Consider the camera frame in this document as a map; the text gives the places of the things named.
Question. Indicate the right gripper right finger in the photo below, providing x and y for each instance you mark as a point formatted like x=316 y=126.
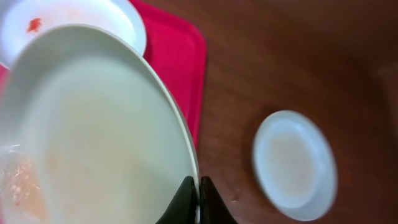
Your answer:
x=212 y=207

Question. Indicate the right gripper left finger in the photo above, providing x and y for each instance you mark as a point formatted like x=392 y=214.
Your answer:
x=182 y=208

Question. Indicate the white plate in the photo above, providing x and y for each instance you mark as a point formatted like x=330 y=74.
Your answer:
x=90 y=134
x=24 y=20
x=294 y=165

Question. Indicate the red plastic tray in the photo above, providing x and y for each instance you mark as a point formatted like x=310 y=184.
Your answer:
x=176 y=50

